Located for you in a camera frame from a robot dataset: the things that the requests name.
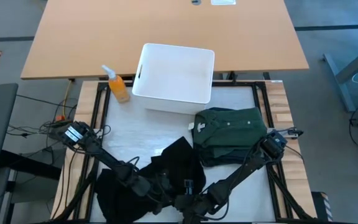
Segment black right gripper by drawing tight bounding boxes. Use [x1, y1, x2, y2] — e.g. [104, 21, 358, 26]
[174, 194, 213, 223]

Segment black knit garment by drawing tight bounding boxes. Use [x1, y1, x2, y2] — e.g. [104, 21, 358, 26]
[94, 136, 208, 224]

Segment dark zippered trousers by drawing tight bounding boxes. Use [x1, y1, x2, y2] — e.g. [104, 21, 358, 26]
[197, 146, 260, 164]

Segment dark green garment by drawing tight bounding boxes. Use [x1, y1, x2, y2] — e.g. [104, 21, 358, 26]
[193, 107, 269, 157]

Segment white plastic laundry basket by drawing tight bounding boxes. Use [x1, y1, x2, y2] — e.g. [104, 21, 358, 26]
[131, 42, 216, 115]

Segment orange spray bottle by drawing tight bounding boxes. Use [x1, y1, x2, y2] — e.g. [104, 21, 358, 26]
[101, 64, 131, 104]

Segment black hazard-striped box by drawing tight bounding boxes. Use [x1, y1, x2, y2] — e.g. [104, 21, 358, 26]
[311, 192, 334, 222]

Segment light brown wooden desk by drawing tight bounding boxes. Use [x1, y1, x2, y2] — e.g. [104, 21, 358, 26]
[20, 0, 310, 81]

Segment white desk outlet plate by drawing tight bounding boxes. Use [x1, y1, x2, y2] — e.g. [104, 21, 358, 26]
[210, 0, 237, 6]

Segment grey metal desk leg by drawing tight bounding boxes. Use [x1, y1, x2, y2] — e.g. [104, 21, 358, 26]
[323, 39, 358, 113]

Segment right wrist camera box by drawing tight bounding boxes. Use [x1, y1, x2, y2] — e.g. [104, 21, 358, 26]
[183, 179, 196, 195]

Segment yellow cable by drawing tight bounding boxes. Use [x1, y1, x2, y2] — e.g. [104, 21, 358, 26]
[62, 79, 73, 118]

